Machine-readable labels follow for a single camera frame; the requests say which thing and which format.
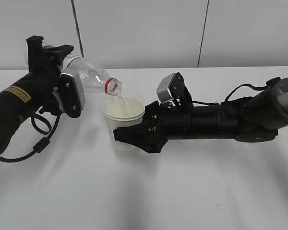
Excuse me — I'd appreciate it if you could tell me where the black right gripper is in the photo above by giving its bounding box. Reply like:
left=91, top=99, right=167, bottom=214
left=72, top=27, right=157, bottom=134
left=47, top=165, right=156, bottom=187
left=113, top=101, right=194, bottom=153

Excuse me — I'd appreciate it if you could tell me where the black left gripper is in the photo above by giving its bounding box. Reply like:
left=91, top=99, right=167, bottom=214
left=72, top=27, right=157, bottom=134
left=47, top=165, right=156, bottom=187
left=26, top=35, right=74, bottom=115

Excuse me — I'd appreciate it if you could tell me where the white paper cup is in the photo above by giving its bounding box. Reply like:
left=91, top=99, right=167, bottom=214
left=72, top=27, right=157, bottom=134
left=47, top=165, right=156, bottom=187
left=101, top=96, right=145, bottom=151

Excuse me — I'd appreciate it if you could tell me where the clear plastic water bottle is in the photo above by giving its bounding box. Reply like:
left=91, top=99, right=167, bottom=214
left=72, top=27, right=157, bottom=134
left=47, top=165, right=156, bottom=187
left=58, top=53, right=122, bottom=97

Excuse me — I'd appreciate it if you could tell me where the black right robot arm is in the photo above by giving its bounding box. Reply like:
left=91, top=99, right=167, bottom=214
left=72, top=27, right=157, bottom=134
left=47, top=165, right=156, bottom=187
left=113, top=73, right=288, bottom=153

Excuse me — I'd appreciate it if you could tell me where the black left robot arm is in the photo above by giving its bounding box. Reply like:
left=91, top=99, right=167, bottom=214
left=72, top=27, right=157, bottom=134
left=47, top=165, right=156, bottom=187
left=0, top=35, right=74, bottom=163

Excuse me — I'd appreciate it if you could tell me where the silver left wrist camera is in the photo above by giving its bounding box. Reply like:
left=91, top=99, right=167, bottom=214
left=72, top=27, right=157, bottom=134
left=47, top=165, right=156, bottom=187
left=59, top=69, right=85, bottom=118

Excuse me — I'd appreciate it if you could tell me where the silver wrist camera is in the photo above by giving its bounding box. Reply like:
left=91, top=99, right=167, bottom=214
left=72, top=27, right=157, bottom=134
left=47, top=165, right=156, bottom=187
left=156, top=72, right=192, bottom=106
left=59, top=69, right=85, bottom=118

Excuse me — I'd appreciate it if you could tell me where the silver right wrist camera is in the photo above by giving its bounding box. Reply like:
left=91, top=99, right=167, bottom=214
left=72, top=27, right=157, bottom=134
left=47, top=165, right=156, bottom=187
left=156, top=72, right=192, bottom=106

